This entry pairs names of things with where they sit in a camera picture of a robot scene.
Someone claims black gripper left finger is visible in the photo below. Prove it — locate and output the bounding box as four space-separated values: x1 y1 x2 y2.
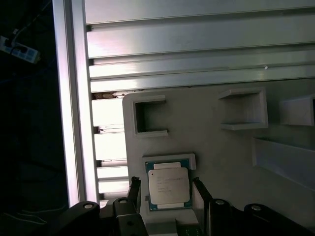
53 175 150 236

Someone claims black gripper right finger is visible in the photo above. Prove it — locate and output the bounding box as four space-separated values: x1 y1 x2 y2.
192 176 315 236

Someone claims silver CPU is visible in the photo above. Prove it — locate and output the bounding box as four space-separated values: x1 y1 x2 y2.
144 161 191 211

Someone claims green RAM stick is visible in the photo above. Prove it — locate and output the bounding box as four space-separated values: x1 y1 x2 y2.
176 217 206 236

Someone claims grey parts rack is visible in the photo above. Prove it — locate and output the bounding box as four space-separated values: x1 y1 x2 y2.
122 85 315 236

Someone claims white power strip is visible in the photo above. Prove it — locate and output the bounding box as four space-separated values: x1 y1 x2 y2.
0 34 41 65

